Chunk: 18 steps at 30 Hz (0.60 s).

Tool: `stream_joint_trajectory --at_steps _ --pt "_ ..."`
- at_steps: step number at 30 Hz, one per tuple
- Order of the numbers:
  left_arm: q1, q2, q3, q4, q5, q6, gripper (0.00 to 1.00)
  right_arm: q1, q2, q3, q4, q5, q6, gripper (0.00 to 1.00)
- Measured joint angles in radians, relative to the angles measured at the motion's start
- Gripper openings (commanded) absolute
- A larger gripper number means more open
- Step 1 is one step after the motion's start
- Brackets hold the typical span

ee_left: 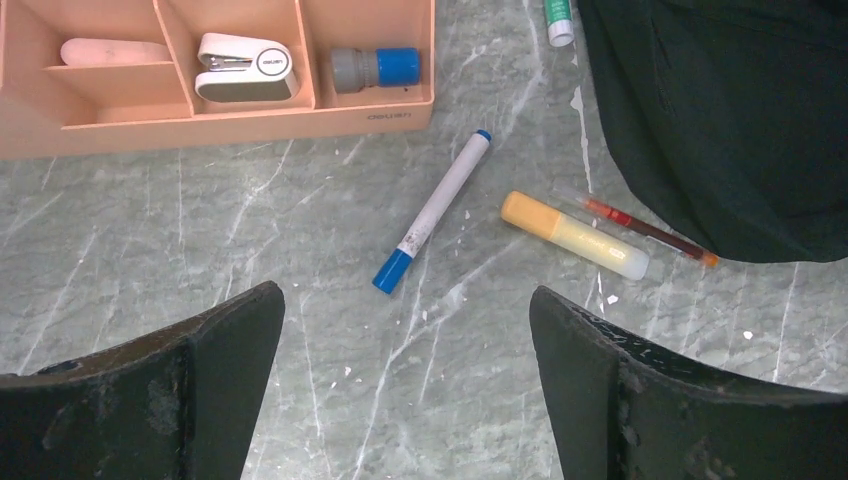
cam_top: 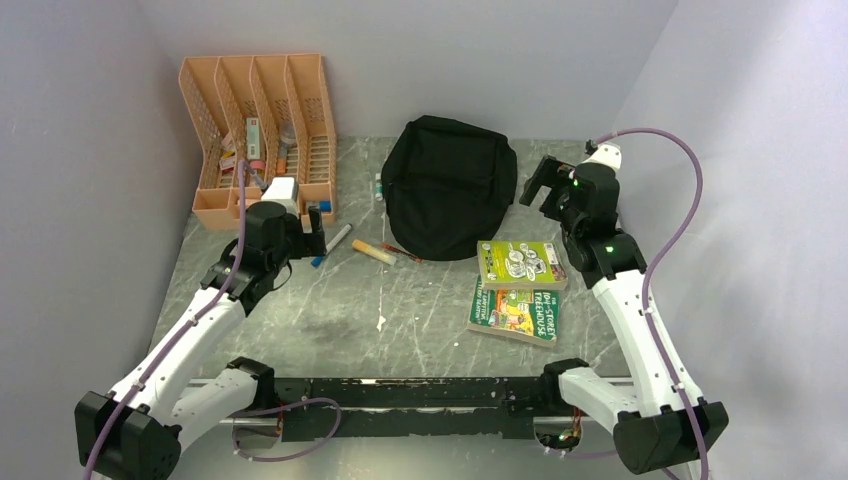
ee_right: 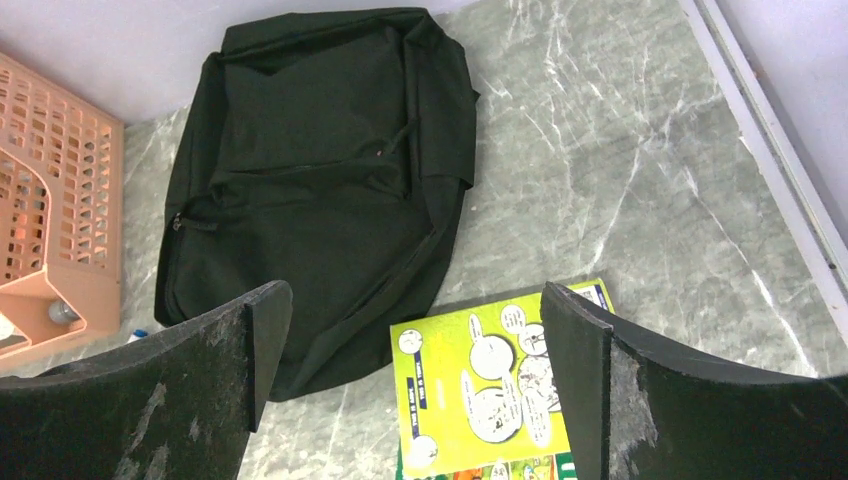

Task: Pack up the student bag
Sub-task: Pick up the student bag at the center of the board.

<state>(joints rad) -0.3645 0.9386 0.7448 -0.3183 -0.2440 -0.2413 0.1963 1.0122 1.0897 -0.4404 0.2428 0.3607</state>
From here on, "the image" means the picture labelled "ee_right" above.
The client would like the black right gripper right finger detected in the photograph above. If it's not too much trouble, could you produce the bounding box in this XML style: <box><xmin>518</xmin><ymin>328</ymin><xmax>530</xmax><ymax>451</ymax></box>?
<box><xmin>541</xmin><ymin>283</ymin><xmax>847</xmax><ymax>479</ymax></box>

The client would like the peach plastic desk organizer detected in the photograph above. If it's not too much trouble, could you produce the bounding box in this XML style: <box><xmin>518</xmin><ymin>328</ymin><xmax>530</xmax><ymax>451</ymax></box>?
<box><xmin>1</xmin><ymin>56</ymin><xmax>124</xmax><ymax>372</ymax></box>

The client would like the black student backpack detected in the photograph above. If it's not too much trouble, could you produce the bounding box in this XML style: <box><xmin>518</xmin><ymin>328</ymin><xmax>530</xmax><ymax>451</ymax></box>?
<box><xmin>155</xmin><ymin>7</ymin><xmax>478</xmax><ymax>402</ymax></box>

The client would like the lime green comic book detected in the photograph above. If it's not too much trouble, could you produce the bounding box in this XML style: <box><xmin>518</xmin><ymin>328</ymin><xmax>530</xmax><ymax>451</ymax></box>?
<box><xmin>390</xmin><ymin>293</ymin><xmax>577</xmax><ymax>479</ymax></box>

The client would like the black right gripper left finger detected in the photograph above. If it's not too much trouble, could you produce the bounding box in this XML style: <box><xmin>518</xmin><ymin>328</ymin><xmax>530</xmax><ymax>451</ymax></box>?
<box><xmin>1</xmin><ymin>281</ymin><xmax>292</xmax><ymax>479</ymax></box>

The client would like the aluminium side rail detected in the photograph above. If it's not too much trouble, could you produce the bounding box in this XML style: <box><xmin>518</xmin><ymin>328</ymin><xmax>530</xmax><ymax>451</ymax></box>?
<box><xmin>680</xmin><ymin>1</ymin><xmax>847</xmax><ymax>311</ymax></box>

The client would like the grey capped bottle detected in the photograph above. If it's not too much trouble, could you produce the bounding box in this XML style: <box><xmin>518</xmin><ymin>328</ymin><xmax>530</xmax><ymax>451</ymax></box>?
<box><xmin>47</xmin><ymin>299</ymin><xmax>80</xmax><ymax>326</ymax></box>

